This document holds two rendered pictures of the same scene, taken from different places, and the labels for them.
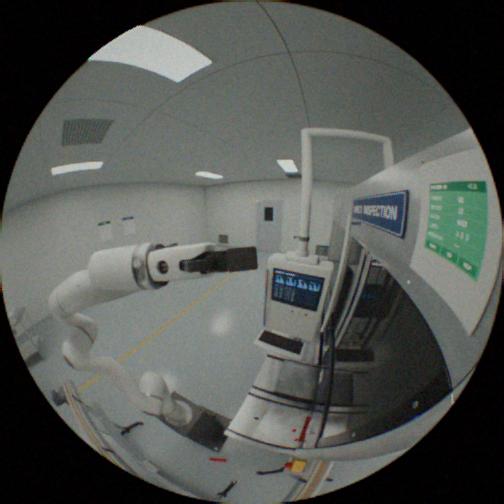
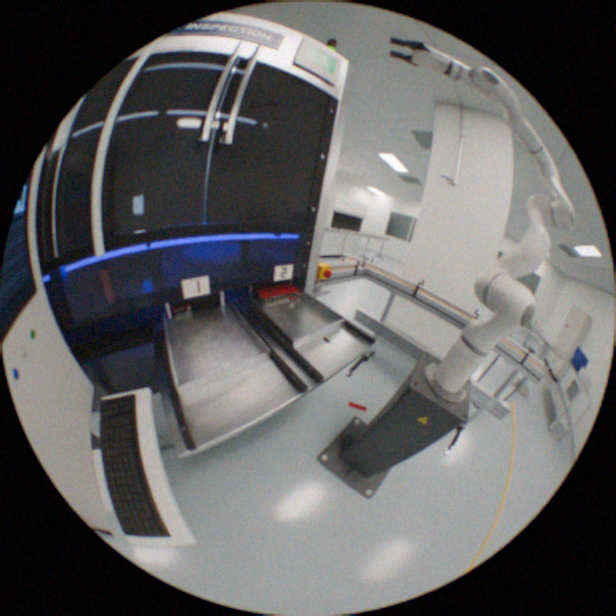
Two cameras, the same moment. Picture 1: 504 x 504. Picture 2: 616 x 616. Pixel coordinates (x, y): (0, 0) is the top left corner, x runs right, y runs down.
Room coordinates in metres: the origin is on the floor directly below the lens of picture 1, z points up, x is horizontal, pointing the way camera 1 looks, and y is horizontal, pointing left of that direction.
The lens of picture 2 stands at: (0.65, 0.06, 1.27)
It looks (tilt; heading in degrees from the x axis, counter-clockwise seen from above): 30 degrees down; 199
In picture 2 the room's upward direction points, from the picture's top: 11 degrees clockwise
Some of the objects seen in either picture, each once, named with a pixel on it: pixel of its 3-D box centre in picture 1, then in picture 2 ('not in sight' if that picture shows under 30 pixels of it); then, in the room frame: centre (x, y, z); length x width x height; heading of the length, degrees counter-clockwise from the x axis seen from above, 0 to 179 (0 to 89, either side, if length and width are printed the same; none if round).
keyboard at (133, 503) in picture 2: (281, 341); (119, 460); (0.85, -0.26, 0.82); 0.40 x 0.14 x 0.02; 61
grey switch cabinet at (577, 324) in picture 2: not in sight; (568, 342); (-2.86, 6.47, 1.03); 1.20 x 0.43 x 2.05; 156
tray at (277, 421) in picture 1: (288, 426); (293, 309); (0.10, -0.20, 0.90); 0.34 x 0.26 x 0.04; 66
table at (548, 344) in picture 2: not in sight; (535, 364); (-1.51, 3.27, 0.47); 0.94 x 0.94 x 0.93
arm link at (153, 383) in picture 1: (157, 393); (499, 318); (0.17, 0.46, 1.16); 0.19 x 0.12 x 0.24; 15
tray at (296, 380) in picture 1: (302, 381); (207, 334); (0.41, -0.34, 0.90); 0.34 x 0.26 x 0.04; 66
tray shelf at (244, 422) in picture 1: (285, 401); (264, 337); (0.28, -0.21, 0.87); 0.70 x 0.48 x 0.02; 156
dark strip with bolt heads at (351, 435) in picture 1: (337, 439); (318, 181); (-0.04, -0.24, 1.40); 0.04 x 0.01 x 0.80; 156
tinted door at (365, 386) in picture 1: (361, 377); (280, 140); (0.13, -0.33, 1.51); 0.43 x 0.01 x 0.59; 156
